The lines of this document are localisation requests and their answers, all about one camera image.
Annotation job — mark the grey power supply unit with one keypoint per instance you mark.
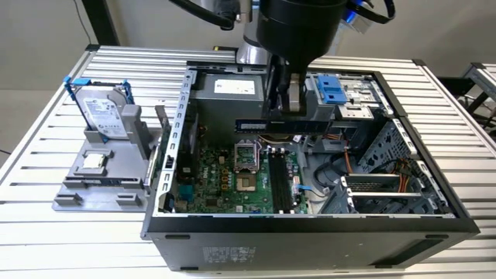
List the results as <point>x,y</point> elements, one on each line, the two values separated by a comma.
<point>228,107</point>

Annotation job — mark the metal slat side table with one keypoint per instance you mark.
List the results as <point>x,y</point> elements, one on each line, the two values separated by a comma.
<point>484,75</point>

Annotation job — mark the hard disk in blue carrier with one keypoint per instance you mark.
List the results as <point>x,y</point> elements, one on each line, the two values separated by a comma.
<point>100,110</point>

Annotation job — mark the black post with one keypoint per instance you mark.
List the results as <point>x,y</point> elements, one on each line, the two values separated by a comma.
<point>101,26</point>

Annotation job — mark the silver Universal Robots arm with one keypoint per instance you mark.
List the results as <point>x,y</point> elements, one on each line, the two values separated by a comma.
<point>251,53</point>

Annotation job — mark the black RAM slot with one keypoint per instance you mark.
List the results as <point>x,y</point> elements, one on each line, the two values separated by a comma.
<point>284,186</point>
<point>276,180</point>

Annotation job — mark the green motherboard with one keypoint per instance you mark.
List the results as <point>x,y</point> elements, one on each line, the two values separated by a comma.
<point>213,189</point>

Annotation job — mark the metal disk bay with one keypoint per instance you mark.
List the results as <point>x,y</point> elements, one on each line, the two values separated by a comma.
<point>372,177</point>

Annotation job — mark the CPU socket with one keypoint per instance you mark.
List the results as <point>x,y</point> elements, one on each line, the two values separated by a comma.
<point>247,182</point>

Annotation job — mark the blue plastic drive latch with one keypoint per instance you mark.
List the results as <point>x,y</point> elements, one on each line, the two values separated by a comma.
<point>328,90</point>

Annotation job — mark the dark RAM stick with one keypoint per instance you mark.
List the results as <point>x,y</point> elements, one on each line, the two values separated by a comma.
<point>104,181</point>
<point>252,125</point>

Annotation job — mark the silver CPU chip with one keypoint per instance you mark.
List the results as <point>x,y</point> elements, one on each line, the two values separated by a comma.
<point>93,161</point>

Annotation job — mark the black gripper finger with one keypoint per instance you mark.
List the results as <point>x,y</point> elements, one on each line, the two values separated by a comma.
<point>273,87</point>
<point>295,96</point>

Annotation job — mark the grey plastic parts rack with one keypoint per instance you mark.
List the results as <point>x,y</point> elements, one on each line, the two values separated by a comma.
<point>120,165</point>

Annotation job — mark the black open PC case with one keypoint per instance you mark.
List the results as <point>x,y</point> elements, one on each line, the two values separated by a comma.
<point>295,244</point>

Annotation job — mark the silver optical drive bay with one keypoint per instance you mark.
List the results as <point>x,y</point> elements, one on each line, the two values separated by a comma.
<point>355,112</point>

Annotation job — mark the graphics card with metal bracket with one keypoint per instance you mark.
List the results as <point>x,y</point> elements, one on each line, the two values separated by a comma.
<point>163,122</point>

